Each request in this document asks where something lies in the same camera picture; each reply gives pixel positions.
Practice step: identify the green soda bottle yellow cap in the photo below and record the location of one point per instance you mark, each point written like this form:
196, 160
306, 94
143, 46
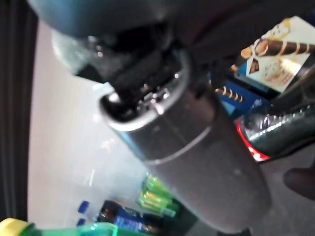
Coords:
61, 229

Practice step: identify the cola bottle red label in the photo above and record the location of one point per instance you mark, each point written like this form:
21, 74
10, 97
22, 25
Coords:
278, 130

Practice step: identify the blue cookie box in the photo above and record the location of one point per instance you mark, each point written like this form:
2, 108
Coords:
278, 66
246, 98

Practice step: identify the dark grey metal shelf board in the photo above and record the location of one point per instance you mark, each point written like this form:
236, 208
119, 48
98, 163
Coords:
14, 98

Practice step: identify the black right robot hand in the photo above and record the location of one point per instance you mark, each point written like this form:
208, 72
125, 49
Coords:
192, 152

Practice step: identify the cola bottle blue label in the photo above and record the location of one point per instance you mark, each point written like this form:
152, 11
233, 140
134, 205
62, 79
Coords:
123, 210
128, 225

